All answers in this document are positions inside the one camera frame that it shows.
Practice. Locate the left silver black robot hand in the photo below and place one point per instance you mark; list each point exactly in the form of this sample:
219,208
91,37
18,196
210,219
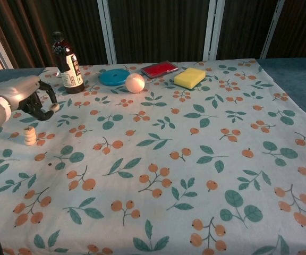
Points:
20,91

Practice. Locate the blue round plastic disc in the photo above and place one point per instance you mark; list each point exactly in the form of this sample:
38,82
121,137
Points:
110,77

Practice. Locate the dark glass bottle with label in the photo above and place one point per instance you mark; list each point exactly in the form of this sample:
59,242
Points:
70,74

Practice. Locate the dark ribbed partition panel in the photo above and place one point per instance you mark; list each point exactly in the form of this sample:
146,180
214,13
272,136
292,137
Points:
49,16
301,26
244,26

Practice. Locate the white ball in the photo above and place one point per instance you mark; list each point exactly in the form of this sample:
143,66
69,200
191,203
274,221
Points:
135,83

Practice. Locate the red ink pad case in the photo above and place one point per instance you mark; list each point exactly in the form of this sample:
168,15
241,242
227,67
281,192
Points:
158,69

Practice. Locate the floral berry leaf tablecloth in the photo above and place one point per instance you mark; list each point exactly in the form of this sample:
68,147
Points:
169,159

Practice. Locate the yellow sponge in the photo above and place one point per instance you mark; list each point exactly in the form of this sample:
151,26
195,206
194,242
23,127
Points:
188,77

